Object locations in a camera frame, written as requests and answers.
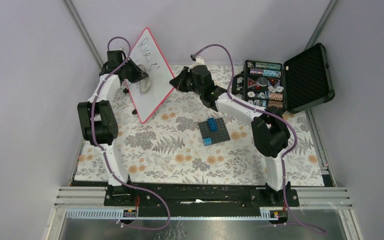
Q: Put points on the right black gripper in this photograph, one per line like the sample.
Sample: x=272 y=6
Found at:
x=178 y=82

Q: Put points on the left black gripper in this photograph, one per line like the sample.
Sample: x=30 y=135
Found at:
x=139 y=73

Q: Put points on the red framed whiteboard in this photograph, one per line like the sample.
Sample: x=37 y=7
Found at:
x=148 y=54

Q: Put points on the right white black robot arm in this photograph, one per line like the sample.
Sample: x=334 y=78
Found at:
x=269 y=131

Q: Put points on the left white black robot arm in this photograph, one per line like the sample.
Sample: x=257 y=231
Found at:
x=98 y=122

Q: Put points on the blue brick stack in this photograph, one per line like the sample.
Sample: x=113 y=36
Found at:
x=212 y=124

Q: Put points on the dark grey brick baseplate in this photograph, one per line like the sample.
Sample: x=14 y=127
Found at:
x=219 y=136

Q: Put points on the floral table mat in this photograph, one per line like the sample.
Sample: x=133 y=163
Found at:
x=169 y=148

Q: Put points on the small light blue brick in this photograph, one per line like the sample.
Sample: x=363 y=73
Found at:
x=207 y=141

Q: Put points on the black poker chip case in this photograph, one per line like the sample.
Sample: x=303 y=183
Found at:
x=300 y=83

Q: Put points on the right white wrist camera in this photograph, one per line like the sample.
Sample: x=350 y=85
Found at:
x=197 y=61

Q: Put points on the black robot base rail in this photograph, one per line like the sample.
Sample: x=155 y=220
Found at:
x=198 y=200

